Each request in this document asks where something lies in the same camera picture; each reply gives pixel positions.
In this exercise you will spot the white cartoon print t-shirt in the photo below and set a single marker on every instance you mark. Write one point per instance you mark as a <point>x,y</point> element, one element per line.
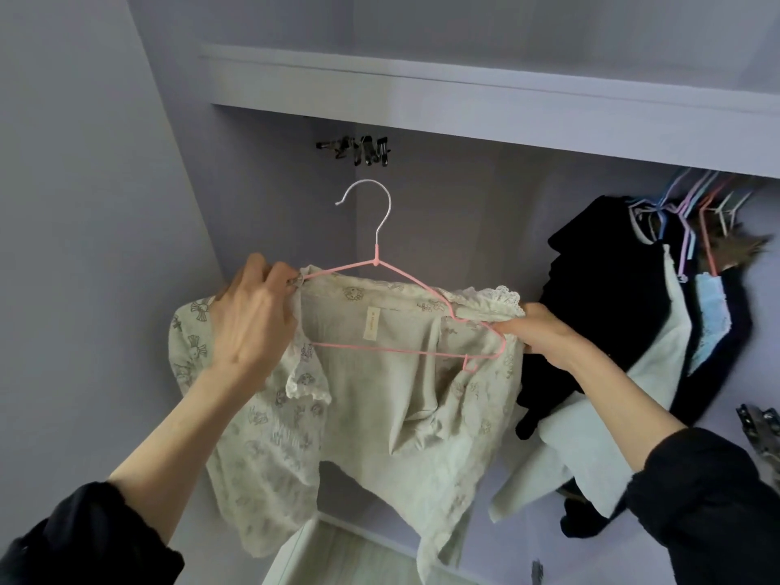
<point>609,451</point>

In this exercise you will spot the cream bow-print blouse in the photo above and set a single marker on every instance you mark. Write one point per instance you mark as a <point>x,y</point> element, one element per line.
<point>390,408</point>

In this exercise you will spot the grey wardrobe shelf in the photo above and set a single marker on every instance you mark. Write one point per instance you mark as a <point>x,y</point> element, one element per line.
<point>488,103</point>

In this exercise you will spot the person's right hand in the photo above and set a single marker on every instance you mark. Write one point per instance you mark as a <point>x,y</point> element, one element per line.
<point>536,329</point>

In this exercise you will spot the black fur-trimmed jacket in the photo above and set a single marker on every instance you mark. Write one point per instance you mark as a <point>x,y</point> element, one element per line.
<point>741,250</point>

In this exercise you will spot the light grey wardrobe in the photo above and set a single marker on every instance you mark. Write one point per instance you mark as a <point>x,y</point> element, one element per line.
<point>73,237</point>

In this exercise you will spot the black garment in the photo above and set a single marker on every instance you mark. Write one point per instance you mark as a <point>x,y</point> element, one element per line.
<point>603,286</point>

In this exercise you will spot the black star-trim graphic t-shirt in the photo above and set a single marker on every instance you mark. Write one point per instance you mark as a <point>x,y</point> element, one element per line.
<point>719,384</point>

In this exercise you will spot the person's left forearm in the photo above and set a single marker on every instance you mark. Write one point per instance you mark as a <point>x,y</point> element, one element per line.
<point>183,445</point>

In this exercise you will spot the person's left hand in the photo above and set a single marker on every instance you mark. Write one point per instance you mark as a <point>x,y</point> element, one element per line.
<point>250,323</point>

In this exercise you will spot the cluster of metal clips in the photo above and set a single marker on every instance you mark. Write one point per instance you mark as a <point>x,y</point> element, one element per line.
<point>363,150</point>

